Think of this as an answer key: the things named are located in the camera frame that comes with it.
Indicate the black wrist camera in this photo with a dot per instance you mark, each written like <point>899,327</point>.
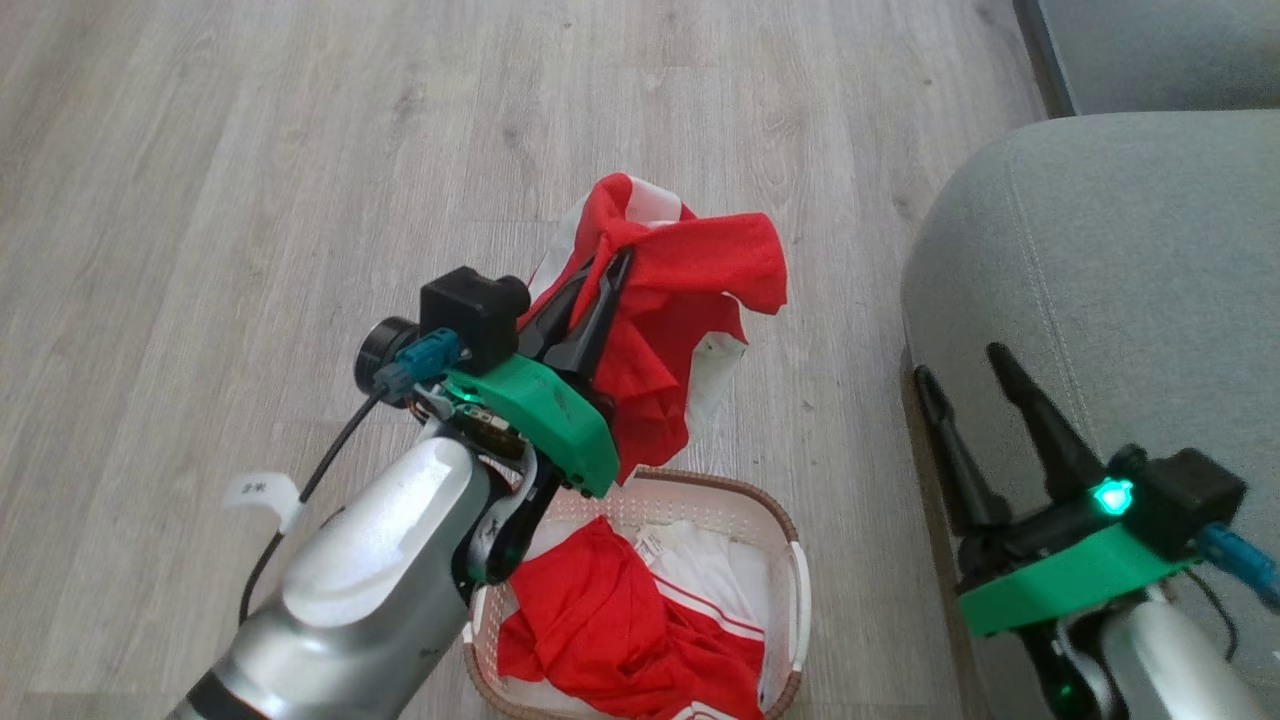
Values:
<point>1185,495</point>
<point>475,310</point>

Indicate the grey sofa seat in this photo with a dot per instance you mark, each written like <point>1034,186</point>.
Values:
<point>1120,270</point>

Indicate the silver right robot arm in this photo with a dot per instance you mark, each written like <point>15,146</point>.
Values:
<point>1170,660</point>

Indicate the blue right camera connector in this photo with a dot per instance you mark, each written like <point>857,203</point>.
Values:
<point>1240,555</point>

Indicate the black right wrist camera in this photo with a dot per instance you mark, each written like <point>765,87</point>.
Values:
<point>1185,495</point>

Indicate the red and white shirt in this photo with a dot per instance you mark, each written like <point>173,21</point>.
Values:
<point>680,290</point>

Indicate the white laundry basket brown rim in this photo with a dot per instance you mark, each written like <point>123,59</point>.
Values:
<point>785,560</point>

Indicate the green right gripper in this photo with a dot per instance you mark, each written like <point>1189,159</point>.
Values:
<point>1070,585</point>

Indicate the blue camera connector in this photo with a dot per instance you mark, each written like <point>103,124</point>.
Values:
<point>1240,555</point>
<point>428,355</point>

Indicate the red white striped garment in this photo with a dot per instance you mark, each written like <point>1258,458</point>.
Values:
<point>600,620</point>

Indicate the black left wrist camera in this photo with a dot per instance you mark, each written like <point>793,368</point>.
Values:
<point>475,310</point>

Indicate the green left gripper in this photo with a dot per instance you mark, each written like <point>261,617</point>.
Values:
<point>545,415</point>

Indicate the blue left camera connector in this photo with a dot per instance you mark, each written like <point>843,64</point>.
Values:
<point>428,355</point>

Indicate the grey sofa back cushion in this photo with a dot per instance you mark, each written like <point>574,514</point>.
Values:
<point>1160,50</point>

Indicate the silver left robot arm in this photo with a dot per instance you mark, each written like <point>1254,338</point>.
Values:
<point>370,580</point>

